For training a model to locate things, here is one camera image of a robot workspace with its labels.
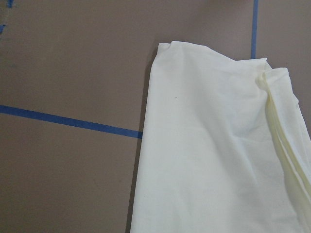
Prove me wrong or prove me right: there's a cream long-sleeve cat shirt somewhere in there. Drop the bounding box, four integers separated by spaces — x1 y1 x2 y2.
131 41 311 233

